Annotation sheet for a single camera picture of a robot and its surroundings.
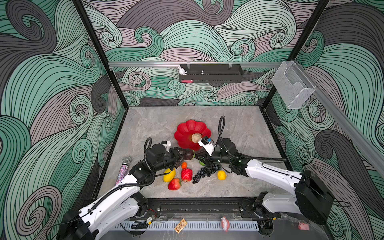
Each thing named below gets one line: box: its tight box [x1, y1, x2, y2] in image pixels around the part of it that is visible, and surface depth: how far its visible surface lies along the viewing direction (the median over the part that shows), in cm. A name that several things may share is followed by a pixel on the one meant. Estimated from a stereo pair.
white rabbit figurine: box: [178, 64, 188, 75], surface depth 87 cm
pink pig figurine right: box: [298, 222, 310, 231], surface depth 68 cm
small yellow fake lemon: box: [217, 170, 228, 181], surface depth 83 cm
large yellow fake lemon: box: [163, 168, 176, 183], surface depth 81 cm
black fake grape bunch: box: [192, 163, 222, 184], surface depth 85 cm
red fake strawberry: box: [167, 178, 182, 191], surface depth 81 cm
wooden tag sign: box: [174, 218, 188, 234], surface depth 70 cm
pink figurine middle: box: [220, 216, 230, 233], surface depth 66 cm
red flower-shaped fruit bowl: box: [174, 120, 212, 152], surface depth 106 cm
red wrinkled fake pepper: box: [181, 168, 193, 183], surface depth 81 cm
